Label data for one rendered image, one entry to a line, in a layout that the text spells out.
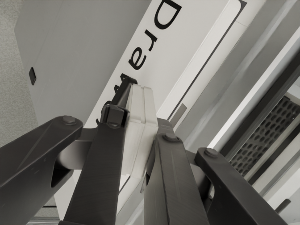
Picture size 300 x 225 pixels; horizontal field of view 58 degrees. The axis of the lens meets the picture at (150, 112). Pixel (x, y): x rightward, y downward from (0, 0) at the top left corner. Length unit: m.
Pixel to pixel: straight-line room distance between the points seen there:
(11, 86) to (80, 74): 0.83
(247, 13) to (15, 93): 1.15
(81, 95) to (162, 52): 0.21
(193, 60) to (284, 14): 0.08
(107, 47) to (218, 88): 0.23
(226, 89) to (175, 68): 0.05
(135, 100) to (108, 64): 0.26
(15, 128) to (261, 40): 1.28
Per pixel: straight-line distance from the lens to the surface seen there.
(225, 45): 0.26
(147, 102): 0.15
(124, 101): 0.26
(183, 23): 0.28
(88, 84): 0.45
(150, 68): 0.30
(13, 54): 1.22
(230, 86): 0.25
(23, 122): 1.40
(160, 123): 0.15
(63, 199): 0.46
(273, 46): 0.23
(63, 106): 0.52
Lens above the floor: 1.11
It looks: 43 degrees down
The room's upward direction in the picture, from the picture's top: 142 degrees clockwise
